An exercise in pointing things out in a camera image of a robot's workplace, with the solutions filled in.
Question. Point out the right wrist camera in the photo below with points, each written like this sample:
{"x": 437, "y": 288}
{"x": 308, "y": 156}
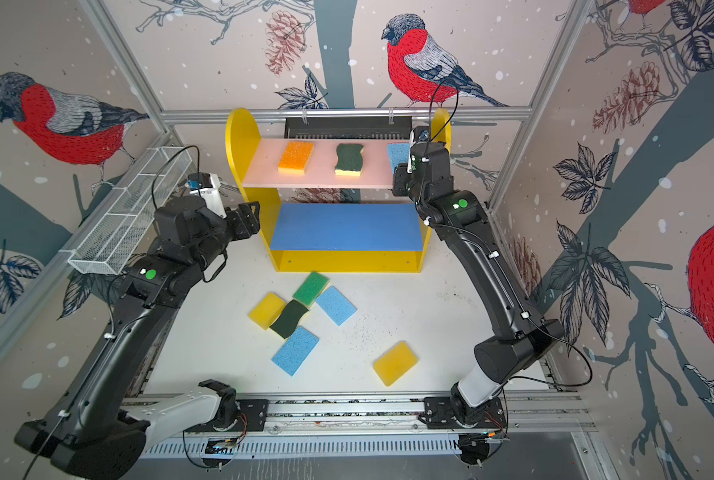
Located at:
{"x": 420, "y": 134}

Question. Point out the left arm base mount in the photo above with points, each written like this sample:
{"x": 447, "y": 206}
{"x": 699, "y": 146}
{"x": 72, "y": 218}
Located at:
{"x": 233, "y": 414}

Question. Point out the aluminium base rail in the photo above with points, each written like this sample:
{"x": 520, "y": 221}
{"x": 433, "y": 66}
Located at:
{"x": 370, "y": 414}

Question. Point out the blue sponge front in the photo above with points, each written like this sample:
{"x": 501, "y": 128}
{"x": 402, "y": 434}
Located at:
{"x": 290, "y": 357}

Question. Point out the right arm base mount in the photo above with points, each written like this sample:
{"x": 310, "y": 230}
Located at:
{"x": 451, "y": 412}

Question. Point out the dark green scrub sponge front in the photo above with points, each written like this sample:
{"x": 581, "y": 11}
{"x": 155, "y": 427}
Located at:
{"x": 349, "y": 159}

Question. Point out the green topped yellow sponge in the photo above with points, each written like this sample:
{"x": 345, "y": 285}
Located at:
{"x": 311, "y": 289}

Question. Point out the orange topped yellow sponge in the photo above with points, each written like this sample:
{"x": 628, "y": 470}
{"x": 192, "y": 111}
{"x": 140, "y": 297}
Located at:
{"x": 295, "y": 157}

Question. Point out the white wire mesh basket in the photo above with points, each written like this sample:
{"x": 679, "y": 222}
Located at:
{"x": 114, "y": 238}

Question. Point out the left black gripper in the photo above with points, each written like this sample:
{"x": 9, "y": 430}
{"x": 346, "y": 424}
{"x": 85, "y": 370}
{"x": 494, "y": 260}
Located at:
{"x": 249, "y": 220}

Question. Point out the black vent grille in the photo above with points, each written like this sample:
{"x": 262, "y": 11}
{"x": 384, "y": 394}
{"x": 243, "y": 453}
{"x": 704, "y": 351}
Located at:
{"x": 349, "y": 128}

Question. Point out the dark green scrub sponge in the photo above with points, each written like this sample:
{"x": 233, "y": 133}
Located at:
{"x": 289, "y": 318}
{"x": 349, "y": 159}

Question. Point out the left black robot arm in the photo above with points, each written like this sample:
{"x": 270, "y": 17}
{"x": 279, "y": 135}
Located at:
{"x": 87, "y": 433}

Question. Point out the blue sponge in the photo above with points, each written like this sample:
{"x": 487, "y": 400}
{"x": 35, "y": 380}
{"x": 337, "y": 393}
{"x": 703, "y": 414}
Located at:
{"x": 398, "y": 153}
{"x": 290, "y": 357}
{"x": 335, "y": 305}

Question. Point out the yellow shelf with coloured boards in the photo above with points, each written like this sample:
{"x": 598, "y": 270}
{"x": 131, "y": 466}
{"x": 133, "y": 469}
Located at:
{"x": 319, "y": 236}

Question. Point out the yellow sponge front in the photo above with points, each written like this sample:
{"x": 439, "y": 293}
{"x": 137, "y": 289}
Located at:
{"x": 395, "y": 363}

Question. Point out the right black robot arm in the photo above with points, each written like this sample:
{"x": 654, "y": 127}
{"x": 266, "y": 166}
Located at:
{"x": 521, "y": 335}

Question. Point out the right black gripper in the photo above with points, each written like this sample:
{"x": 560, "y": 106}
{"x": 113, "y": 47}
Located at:
{"x": 398, "y": 181}

